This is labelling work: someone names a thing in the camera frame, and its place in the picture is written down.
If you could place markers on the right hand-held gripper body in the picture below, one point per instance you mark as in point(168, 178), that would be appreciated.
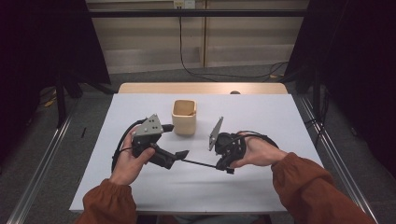
point(232, 146)

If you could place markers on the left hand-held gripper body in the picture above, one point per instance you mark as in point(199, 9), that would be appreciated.
point(146, 140)

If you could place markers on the square wooden pen holder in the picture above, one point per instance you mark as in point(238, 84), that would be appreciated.
point(184, 124)

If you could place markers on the thin black brush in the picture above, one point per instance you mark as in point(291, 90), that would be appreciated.
point(199, 163)

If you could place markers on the person's right hand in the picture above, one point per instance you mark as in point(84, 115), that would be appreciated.
point(261, 154)

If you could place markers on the person's left hand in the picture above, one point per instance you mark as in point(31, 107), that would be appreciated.
point(127, 165)

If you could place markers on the white table cover board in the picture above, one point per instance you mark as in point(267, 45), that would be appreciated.
point(211, 193)

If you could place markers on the small dark knob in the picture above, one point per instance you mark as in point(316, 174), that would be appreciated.
point(235, 92)

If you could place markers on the black curtain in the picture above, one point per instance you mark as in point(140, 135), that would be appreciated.
point(37, 46)
point(358, 62)

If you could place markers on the aluminium floor rail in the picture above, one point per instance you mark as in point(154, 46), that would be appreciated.
point(323, 137)
point(40, 168)

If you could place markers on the black stand post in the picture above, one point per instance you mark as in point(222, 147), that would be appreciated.
point(316, 93)
point(60, 102)

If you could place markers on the black horizontal frame bar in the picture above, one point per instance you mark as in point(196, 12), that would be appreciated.
point(218, 13)

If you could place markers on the white wall socket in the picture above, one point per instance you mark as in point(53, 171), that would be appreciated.
point(184, 3)

